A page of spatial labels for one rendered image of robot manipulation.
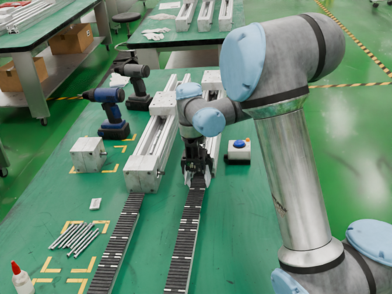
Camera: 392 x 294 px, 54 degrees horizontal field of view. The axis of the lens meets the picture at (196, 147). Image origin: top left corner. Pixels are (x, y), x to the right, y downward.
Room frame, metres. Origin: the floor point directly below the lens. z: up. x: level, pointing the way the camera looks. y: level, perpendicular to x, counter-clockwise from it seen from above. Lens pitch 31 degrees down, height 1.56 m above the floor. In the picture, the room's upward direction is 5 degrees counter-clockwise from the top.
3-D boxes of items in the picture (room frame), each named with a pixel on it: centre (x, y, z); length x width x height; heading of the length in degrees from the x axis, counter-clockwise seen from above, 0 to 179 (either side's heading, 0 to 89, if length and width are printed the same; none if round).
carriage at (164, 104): (1.51, 0.11, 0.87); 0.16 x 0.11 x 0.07; 170
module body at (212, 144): (1.47, -0.08, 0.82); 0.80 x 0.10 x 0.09; 170
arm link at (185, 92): (1.00, 0.00, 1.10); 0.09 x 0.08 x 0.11; 21
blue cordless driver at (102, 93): (1.45, 0.37, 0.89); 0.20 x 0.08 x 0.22; 77
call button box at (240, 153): (1.18, -0.15, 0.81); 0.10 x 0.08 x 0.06; 80
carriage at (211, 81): (1.72, -0.12, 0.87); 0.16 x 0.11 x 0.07; 170
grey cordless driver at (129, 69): (1.72, 0.28, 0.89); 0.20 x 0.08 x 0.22; 67
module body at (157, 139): (1.51, 0.11, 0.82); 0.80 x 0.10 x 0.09; 170
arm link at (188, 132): (1.00, 0.00, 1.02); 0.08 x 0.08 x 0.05
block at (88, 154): (1.23, 0.39, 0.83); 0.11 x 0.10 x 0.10; 82
